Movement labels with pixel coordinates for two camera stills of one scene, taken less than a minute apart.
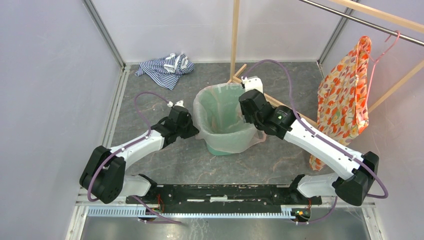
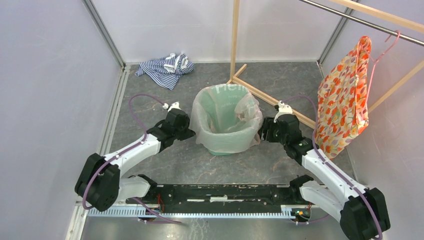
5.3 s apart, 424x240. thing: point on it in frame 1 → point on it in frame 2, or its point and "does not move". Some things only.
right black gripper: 247,117 → 268,124
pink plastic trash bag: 219,119 does not move
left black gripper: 193,130 does not move
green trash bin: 220,121 does not move
